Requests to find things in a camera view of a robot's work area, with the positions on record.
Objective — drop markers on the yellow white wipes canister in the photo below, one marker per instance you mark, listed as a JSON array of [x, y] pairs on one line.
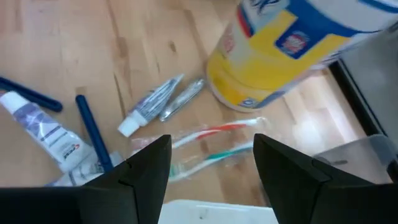
[[264, 62]]

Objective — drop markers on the white plastic bin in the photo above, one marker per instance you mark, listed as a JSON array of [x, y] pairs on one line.
[[217, 213]]

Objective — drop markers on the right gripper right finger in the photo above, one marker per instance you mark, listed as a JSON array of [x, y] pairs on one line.
[[289, 186]]

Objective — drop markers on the small white toothpaste tube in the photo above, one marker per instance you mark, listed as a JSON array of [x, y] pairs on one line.
[[46, 133], [79, 174], [149, 107]]

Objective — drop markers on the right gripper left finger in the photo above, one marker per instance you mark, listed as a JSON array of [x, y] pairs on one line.
[[146, 174]]

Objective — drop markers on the red white toothbrush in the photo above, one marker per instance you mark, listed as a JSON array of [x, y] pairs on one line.
[[217, 128]]

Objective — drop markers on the green white toothbrush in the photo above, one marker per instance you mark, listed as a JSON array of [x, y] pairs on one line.
[[214, 157]]

